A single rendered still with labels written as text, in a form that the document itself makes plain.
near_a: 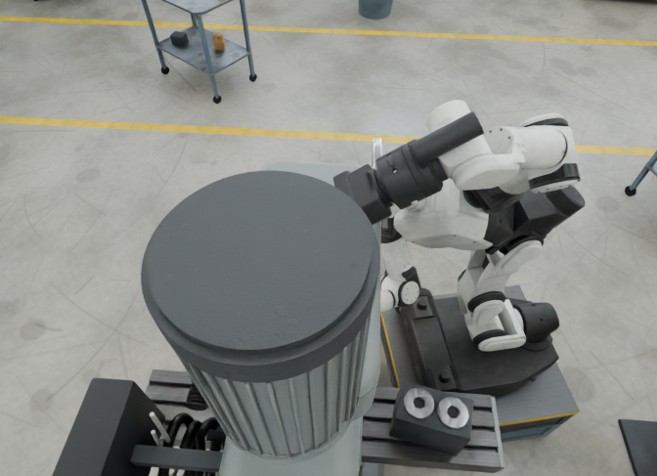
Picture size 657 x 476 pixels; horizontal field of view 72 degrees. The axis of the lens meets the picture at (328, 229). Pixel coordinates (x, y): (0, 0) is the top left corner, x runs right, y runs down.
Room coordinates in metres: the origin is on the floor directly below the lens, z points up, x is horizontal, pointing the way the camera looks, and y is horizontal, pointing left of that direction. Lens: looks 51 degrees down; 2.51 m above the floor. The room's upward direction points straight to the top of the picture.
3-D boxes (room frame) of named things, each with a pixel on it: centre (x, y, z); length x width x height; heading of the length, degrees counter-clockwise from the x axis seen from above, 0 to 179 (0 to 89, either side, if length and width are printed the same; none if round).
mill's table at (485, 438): (0.48, 0.04, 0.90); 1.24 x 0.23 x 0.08; 86
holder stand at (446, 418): (0.44, -0.32, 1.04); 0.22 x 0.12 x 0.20; 74
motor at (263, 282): (0.23, 0.06, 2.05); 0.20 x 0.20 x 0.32
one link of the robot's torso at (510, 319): (0.94, -0.74, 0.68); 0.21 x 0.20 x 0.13; 98
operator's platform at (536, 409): (0.94, -0.71, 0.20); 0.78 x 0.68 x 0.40; 98
